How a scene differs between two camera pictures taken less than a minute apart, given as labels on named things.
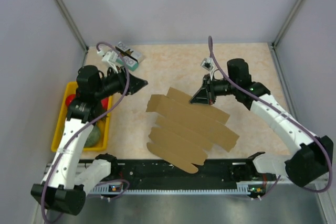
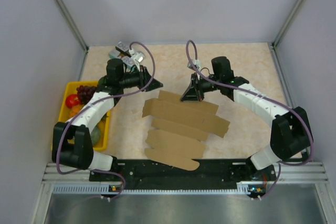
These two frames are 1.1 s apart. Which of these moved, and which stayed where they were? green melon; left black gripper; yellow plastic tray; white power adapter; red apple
Moved: left black gripper; white power adapter
Stayed: red apple; green melon; yellow plastic tray
